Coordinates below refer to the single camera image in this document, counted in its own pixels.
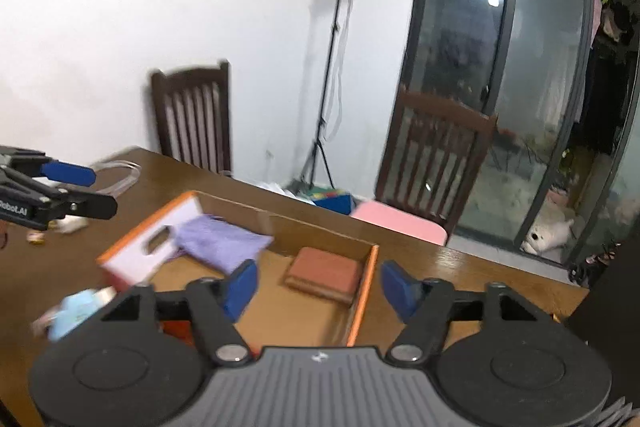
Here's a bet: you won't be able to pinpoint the white charger adapter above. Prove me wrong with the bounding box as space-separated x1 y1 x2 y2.
54 216 90 234

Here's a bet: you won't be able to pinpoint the pink cushion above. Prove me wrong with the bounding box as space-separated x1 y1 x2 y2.
349 200 449 246

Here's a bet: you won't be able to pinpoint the sliding glass door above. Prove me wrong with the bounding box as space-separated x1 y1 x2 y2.
400 0 640 269

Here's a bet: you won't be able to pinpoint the white plastic bag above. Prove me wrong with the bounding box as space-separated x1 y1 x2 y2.
254 180 313 204

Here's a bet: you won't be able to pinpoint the dark wooden chair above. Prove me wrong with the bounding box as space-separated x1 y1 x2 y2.
374 89 499 236
150 60 233 178

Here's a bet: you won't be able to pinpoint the dark cloth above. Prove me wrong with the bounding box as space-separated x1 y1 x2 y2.
566 237 640 339

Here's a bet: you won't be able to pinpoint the purple knitted cloth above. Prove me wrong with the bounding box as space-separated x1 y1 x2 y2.
172 215 274 273

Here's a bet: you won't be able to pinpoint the hanging clothes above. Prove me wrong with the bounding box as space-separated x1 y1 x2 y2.
574 0 640 158

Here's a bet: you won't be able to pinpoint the white plush toy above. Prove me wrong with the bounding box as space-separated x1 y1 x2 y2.
521 206 576 259

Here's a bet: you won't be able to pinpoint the studio light on tripod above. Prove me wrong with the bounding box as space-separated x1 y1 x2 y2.
284 0 391 198

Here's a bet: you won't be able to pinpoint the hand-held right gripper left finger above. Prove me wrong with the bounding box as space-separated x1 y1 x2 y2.
102 259 259 367

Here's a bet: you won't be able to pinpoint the red-brown folded cloth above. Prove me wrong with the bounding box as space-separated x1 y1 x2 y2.
285 248 364 306

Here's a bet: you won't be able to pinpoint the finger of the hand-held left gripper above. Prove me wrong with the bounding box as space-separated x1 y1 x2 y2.
15 179 119 222
10 153 97 188

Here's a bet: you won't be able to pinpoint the light blue cloth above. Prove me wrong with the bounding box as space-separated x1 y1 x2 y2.
48 288 102 342

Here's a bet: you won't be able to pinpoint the orange cardboard box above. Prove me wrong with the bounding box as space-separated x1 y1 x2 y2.
97 190 380 349

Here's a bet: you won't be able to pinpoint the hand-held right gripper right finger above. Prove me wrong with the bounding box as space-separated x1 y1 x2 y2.
381 262 539 366

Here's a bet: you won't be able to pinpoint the blue box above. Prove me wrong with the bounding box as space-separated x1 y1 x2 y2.
311 189 354 214

